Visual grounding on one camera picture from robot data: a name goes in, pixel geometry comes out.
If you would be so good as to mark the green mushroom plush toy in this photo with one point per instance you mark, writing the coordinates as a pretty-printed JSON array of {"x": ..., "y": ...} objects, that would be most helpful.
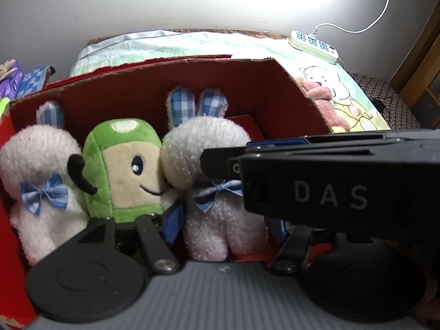
[{"x": 120, "y": 171}]

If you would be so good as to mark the red gift box gold print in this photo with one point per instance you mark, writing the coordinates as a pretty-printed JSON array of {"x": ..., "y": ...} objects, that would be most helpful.
[{"x": 248, "y": 123}]

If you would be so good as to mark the green frog plush toy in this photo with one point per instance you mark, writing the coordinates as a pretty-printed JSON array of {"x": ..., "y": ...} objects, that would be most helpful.
[{"x": 3, "y": 104}]

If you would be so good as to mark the green bear print bedsheet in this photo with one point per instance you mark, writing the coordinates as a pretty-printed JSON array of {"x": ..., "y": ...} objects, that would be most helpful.
[{"x": 349, "y": 101}]

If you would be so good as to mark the wooden shelf frame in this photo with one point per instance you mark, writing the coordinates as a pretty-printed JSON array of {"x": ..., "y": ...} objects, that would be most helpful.
[{"x": 416, "y": 81}]

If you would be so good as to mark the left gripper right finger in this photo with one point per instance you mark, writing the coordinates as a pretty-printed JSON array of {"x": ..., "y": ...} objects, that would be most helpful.
[{"x": 295, "y": 244}]

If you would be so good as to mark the white bunny light blue bow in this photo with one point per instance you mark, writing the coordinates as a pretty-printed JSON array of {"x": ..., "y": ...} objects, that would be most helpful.
[{"x": 48, "y": 208}]

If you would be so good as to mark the brown patterned cushion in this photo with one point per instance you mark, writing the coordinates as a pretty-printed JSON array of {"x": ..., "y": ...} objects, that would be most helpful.
[{"x": 387, "y": 102}]

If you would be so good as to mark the blue checkered towel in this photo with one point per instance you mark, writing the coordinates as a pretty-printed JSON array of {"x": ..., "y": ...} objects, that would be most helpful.
[{"x": 34, "y": 81}]

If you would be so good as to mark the red cardboard box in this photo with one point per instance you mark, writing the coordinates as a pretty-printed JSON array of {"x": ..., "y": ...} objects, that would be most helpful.
[{"x": 99, "y": 280}]

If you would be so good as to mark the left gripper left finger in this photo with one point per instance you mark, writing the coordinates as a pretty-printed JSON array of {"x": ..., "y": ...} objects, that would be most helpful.
[{"x": 157, "y": 233}]

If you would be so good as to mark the mauve teddy bear plush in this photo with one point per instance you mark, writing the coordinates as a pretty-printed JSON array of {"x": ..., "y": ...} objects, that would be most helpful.
[{"x": 322, "y": 97}]

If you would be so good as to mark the white bunny dark plaid ears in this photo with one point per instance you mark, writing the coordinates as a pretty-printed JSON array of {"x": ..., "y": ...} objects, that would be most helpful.
[{"x": 217, "y": 223}]

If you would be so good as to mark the white blue power strip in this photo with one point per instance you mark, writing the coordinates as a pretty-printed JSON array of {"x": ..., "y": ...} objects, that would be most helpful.
[{"x": 313, "y": 46}]

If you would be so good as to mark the purple plastic package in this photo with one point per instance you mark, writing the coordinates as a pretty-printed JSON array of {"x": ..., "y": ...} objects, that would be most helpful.
[{"x": 10, "y": 79}]

